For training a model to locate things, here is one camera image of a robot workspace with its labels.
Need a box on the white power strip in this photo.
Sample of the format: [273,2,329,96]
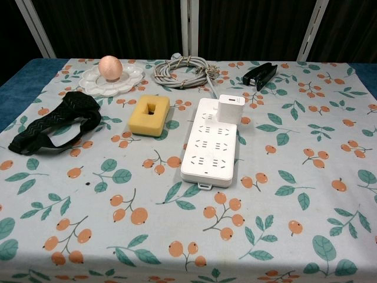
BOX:
[180,97,239,191]

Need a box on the white charger plug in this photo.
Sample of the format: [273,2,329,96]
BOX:
[217,94,246,124]

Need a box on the yellow sponge with hole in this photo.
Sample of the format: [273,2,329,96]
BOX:
[128,94,171,139]

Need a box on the floral orange fruit tablecloth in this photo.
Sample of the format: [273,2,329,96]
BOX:
[0,57,377,283]

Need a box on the white flower-shaped palette dish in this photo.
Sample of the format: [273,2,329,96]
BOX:
[78,64,146,97]

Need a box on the black stapler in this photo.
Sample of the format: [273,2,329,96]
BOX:
[242,62,279,91]

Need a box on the pink egg-shaped ball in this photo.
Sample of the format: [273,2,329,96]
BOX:
[98,55,123,81]

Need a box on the black pleated curtain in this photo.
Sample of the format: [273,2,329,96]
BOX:
[0,0,377,64]

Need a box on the grey cable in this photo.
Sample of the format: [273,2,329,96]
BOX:
[151,52,221,100]

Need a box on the white metal frame post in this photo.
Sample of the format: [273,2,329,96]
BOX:
[180,0,201,60]
[296,0,331,63]
[16,0,57,59]

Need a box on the black wrist strap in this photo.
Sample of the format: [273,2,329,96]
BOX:
[8,91,102,156]

